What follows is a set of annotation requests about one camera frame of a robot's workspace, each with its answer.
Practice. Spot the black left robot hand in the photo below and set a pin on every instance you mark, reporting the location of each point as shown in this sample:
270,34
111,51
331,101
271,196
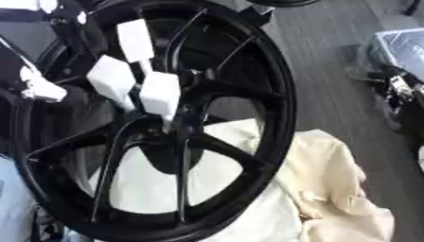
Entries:
77,34

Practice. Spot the white pin with flat head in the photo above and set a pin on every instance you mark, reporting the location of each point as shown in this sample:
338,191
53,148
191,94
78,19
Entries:
110,78
135,39
160,94

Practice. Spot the black spoked wheel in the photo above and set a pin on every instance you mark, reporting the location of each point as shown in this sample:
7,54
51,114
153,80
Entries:
279,94

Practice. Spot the black round tyre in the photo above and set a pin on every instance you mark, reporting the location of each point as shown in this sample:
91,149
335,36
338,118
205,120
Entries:
282,2

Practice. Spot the cream cloth cover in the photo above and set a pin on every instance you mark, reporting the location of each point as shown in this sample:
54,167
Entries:
325,176

